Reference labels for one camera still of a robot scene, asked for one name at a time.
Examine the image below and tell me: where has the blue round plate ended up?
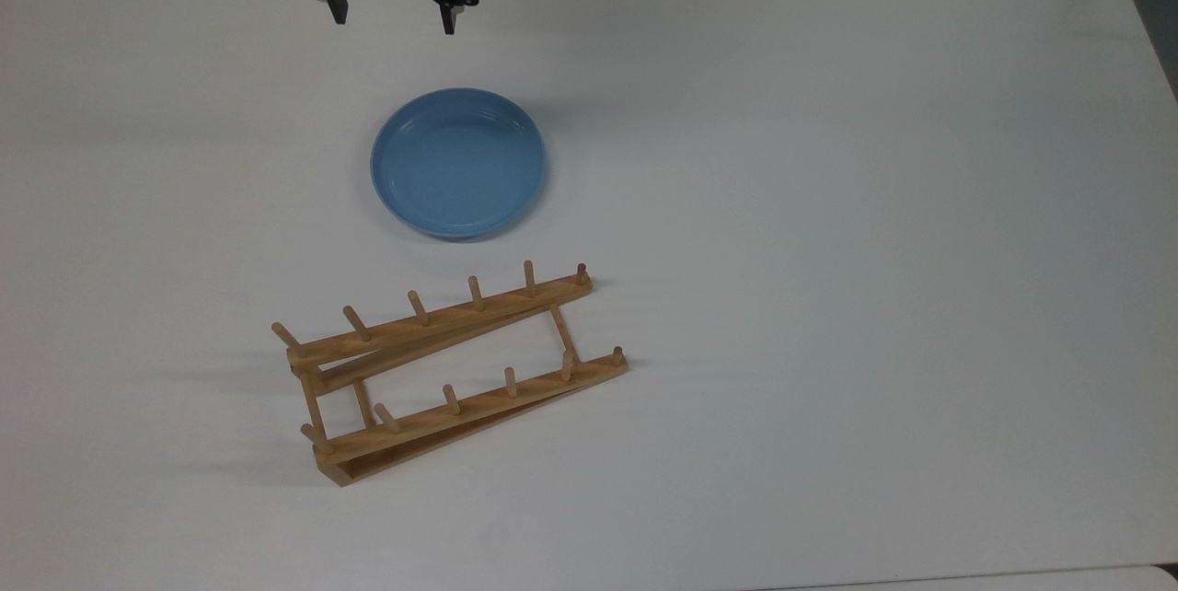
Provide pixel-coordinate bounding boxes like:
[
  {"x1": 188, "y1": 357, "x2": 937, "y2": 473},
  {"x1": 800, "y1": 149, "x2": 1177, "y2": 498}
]
[{"x1": 370, "y1": 87, "x2": 548, "y2": 241}]

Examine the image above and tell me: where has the wooden plate rack with pegs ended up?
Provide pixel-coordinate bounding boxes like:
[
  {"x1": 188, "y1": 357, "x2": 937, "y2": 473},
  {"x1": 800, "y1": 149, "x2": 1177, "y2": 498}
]
[{"x1": 271, "y1": 260, "x2": 631, "y2": 488}]

